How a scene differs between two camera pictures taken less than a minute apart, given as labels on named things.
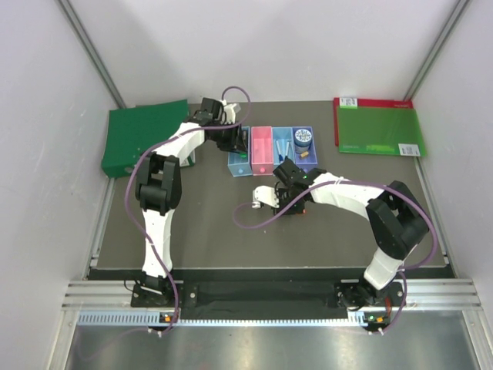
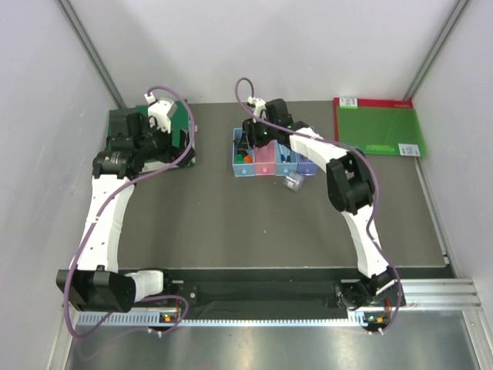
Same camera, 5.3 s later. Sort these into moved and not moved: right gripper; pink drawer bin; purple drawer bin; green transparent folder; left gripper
Moved: right gripper; left gripper
Not moved: pink drawer bin; purple drawer bin; green transparent folder
